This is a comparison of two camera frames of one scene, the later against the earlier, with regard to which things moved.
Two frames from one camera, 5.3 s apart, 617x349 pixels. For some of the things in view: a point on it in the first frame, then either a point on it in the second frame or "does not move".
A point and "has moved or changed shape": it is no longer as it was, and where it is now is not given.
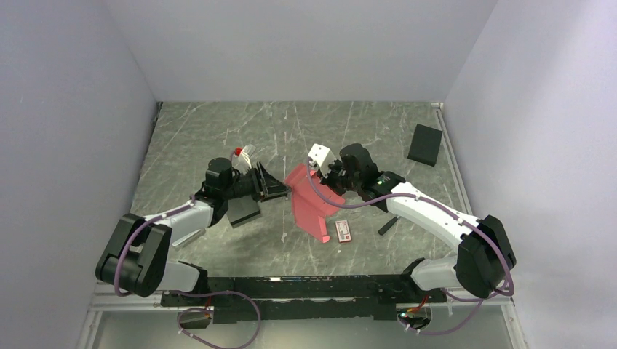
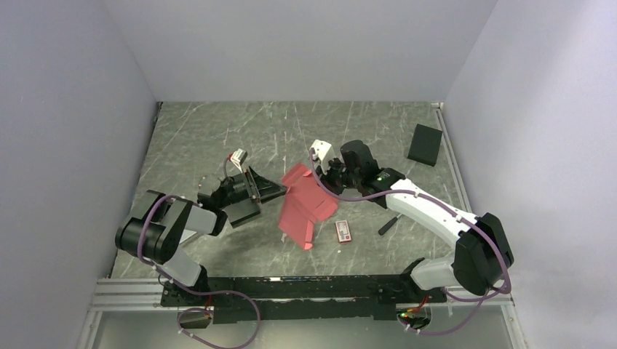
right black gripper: [327, 181] does not move
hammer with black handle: [381, 230] does not move
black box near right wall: [425, 145] does not move
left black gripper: [265, 186] -> [265, 189]
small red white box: [343, 230] does not move
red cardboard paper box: [311, 208] has moved or changed shape
